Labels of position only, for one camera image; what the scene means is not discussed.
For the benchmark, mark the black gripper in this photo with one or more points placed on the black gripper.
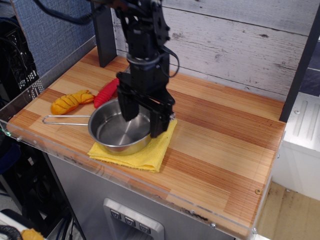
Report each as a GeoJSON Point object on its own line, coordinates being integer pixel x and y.
{"type": "Point", "coordinates": [146, 85]}

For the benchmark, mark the stainless steel pot with handle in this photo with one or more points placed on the stainless steel pot with handle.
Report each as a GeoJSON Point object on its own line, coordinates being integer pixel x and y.
{"type": "Point", "coordinates": [108, 128]}

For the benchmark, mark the yellow folded napkin cloth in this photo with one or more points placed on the yellow folded napkin cloth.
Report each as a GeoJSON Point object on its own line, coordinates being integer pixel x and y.
{"type": "Point", "coordinates": [149, 159]}

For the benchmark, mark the clear acrylic table guard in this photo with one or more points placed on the clear acrylic table guard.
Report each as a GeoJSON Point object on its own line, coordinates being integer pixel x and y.
{"type": "Point", "coordinates": [219, 159]}

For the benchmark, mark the stainless steel cabinet front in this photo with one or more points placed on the stainless steel cabinet front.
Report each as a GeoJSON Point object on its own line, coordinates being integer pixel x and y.
{"type": "Point", "coordinates": [86, 188]}

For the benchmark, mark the silver button panel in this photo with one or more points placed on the silver button panel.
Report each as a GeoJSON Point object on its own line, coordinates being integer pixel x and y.
{"type": "Point", "coordinates": [128, 224]}

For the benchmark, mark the white ribbed appliance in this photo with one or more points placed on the white ribbed appliance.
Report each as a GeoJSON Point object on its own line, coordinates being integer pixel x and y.
{"type": "Point", "coordinates": [297, 165]}

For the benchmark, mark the orange plush toy bottom corner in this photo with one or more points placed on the orange plush toy bottom corner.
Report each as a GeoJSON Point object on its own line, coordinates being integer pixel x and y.
{"type": "Point", "coordinates": [31, 234]}

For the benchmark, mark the red handled metal fork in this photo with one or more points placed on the red handled metal fork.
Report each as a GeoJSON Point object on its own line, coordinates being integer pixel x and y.
{"type": "Point", "coordinates": [106, 93]}

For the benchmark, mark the dark grey left post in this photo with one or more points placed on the dark grey left post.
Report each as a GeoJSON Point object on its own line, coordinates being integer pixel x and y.
{"type": "Point", "coordinates": [105, 38]}

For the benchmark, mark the dark grey post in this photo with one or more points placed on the dark grey post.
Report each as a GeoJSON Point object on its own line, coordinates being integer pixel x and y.
{"type": "Point", "coordinates": [302, 68]}
{"type": "Point", "coordinates": [105, 38]}

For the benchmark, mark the black crate with cables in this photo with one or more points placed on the black crate with cables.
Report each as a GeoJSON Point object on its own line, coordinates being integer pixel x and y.
{"type": "Point", "coordinates": [17, 67]}

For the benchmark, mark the dark grey right post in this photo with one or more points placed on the dark grey right post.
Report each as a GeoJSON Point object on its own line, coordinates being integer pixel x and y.
{"type": "Point", "coordinates": [302, 68]}

